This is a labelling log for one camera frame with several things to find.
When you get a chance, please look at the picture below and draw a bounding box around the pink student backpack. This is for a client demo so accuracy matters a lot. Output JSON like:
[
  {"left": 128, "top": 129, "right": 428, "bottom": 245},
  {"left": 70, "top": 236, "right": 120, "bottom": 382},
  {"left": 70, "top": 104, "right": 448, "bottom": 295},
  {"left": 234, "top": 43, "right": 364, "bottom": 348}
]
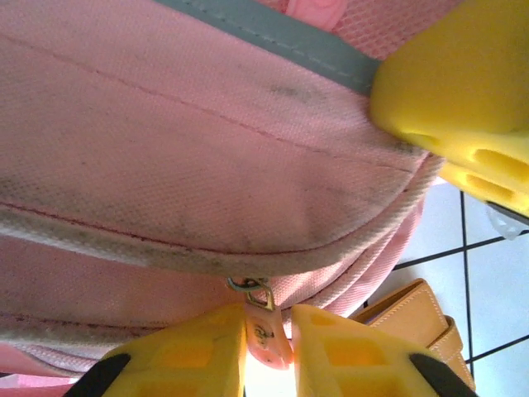
[{"left": 0, "top": 0, "right": 470, "bottom": 397}]

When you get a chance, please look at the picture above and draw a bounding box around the orange notebook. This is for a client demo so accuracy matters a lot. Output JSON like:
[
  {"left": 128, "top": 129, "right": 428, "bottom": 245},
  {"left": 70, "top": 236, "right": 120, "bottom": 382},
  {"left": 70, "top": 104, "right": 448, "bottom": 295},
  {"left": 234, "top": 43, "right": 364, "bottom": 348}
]
[{"left": 350, "top": 279, "right": 476, "bottom": 392}]

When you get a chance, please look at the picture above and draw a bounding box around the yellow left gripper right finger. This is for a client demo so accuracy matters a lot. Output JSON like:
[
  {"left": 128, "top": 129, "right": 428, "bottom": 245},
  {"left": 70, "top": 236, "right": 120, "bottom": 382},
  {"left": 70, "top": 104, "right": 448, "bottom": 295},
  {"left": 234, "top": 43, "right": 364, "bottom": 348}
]
[{"left": 290, "top": 304, "right": 479, "bottom": 397}]

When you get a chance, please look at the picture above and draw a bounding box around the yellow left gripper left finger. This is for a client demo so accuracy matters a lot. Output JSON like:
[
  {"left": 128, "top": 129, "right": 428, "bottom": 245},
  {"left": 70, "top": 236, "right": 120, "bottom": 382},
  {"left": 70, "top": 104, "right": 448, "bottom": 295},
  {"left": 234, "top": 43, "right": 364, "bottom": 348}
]
[{"left": 74, "top": 303, "right": 250, "bottom": 397}]

